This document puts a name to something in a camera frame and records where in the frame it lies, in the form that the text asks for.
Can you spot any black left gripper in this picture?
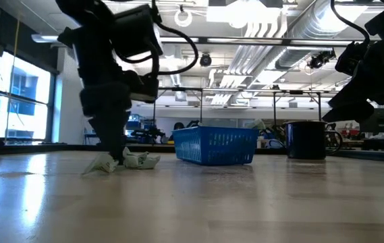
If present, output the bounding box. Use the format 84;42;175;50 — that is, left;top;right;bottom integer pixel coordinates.
78;72;132;164

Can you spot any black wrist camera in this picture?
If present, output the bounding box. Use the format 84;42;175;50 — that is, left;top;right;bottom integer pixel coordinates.
335;41;371;77
124;70;161;104

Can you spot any blue plastic basket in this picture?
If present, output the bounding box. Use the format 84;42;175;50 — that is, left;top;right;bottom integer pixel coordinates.
171;126;259;166

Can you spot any long ceiling light bar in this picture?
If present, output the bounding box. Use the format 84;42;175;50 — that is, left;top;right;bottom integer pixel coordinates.
31;32;354;47

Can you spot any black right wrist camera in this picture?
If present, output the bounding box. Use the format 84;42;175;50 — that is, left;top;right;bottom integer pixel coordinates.
335;41;371;77

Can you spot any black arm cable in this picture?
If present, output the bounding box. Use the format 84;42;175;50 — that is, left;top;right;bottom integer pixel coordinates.
113;0;200;77
329;0;372;47

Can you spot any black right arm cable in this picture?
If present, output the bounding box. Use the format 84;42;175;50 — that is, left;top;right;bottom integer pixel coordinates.
329;0;372;47

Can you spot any bright ceiling light panel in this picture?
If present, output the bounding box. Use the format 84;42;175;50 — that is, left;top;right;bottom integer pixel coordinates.
206;0;284;30

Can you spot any black computer monitor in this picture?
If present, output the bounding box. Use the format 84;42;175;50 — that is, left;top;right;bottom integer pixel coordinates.
359;107;384;134

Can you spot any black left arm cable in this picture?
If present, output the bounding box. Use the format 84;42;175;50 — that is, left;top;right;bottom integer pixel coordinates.
113;0;200;77

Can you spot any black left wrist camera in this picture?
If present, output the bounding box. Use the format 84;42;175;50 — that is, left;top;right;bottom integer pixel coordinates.
124;70;161;104

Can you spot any silver ventilation duct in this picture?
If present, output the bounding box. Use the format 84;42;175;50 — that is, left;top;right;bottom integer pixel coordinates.
274;0;361;71

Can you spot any black ceiling camera cluster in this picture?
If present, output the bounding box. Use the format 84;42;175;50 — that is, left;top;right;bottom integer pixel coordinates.
307;49;337;70

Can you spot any large glass window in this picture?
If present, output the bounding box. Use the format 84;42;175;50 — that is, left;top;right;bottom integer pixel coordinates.
0;50;57;144

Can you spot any dark blue enamel mug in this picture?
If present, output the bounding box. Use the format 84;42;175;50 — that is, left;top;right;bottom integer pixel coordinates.
283;120;344;161

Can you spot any black overhead station frame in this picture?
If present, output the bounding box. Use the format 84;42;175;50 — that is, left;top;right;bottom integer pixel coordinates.
157;86;379;136

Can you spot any black ceiling spotlight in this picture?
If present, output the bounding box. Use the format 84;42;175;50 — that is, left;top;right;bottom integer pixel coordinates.
199;52;213;68

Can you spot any black aluminium table frame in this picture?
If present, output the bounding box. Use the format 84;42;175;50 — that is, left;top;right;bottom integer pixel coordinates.
0;124;384;163

